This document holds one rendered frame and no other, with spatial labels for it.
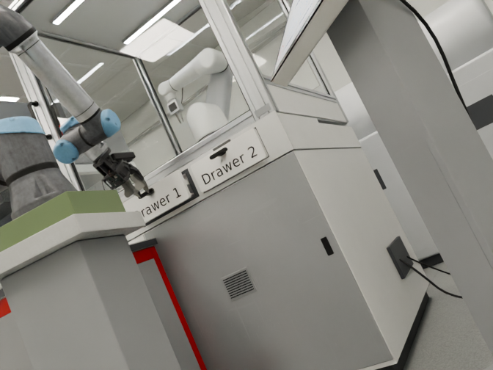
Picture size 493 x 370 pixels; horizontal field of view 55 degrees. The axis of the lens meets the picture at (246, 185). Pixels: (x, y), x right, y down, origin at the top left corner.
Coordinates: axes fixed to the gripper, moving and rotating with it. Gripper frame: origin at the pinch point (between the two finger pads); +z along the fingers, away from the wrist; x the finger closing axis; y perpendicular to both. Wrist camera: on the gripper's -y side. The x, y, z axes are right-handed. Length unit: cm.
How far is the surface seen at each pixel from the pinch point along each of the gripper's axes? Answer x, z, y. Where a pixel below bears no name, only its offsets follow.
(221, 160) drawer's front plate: 30.1, 7.4, -5.2
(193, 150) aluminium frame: 20.3, 0.8, -11.7
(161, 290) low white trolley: -11.1, 29.6, 18.9
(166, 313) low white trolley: -11.1, 35.1, 25.6
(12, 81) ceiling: -203, -68, -232
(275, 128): 52, 8, -7
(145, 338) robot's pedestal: 31, 2, 72
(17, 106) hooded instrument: -80, -49, -75
